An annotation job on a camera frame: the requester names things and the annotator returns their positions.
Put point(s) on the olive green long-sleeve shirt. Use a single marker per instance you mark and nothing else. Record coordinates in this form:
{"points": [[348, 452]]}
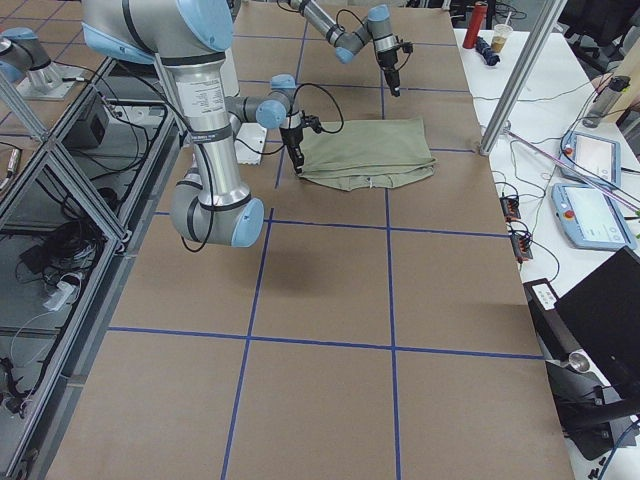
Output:
{"points": [[369, 154]]}

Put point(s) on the reacher grabber stick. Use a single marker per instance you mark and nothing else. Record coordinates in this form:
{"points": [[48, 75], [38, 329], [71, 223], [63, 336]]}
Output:
{"points": [[589, 180]]}

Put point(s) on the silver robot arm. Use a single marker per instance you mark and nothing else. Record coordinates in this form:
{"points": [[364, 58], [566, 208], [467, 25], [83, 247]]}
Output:
{"points": [[190, 40], [374, 28]]}

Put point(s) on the orange terminal block far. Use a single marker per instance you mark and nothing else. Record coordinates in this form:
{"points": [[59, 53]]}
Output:
{"points": [[510, 208]]}

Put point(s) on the orange terminal block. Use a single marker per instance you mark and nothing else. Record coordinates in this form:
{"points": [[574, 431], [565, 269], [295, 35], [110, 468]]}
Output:
{"points": [[510, 208], [521, 241]]}

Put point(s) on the far teach pendant tablet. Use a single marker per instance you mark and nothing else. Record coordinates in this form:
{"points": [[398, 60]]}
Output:
{"points": [[593, 156]]}

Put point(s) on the teach pendant tablet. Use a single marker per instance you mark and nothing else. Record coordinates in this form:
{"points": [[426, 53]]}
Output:
{"points": [[593, 156], [589, 219]]}

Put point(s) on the red bottle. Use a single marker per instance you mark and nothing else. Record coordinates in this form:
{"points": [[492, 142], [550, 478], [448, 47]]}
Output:
{"points": [[480, 9]]}

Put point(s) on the iced coffee cup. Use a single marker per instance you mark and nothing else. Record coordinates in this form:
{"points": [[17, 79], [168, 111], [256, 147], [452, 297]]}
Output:
{"points": [[501, 33]]}

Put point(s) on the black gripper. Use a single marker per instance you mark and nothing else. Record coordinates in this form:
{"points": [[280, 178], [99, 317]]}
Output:
{"points": [[387, 61], [291, 136]]}

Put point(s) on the white power strip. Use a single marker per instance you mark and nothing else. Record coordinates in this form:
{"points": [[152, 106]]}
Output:
{"points": [[61, 296]]}

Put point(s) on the aluminium frame post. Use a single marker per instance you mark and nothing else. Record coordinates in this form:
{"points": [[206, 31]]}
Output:
{"points": [[532, 48]]}

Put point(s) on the black box under frame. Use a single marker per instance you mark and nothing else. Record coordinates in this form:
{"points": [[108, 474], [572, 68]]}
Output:
{"points": [[89, 129]]}

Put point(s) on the orange terminal block near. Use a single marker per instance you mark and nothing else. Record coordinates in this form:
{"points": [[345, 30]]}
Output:
{"points": [[521, 241]]}

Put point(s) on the black monitor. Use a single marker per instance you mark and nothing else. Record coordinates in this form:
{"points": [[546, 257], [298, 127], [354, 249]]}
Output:
{"points": [[602, 314]]}

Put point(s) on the folded dark blue umbrella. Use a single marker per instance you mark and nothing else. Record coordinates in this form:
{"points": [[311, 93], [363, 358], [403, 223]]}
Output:
{"points": [[490, 57]]}

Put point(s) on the near teach pendant tablet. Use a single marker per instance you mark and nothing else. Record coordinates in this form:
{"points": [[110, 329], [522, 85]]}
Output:
{"points": [[589, 219]]}

